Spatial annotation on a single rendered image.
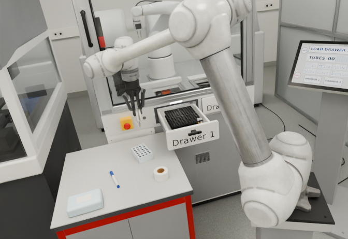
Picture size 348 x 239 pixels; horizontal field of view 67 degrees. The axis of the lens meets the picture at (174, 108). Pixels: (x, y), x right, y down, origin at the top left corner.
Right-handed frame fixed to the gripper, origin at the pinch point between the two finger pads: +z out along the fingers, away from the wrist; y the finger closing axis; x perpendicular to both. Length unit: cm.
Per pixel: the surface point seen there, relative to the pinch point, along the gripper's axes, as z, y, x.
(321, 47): -17, 115, -25
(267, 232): 34, 23, -71
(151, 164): 23.7, -1.7, -13.7
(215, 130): 12.5, 33.8, -22.7
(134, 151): 20.3, -6.0, -1.4
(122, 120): 8.7, -4.0, 17.9
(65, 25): -23, 20, 353
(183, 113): 9.8, 29.5, 2.7
